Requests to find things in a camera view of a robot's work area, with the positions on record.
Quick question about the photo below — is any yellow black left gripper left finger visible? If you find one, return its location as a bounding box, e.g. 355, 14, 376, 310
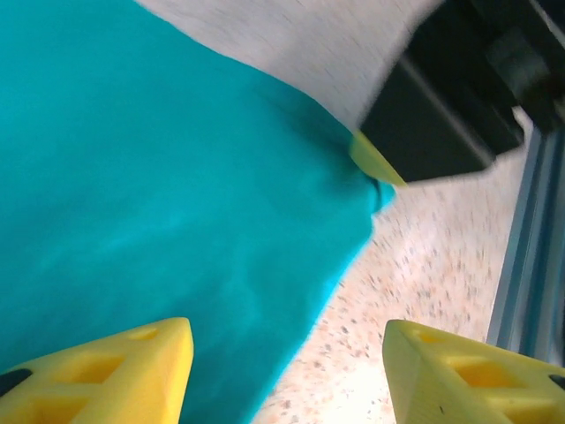
0, 316, 194, 424

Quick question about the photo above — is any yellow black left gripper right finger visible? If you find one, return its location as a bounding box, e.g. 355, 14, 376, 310
381, 320, 565, 424

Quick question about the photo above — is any teal t-shirt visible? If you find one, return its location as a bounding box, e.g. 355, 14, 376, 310
0, 0, 396, 424

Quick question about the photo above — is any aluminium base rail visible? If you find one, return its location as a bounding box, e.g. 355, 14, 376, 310
485, 110, 565, 367

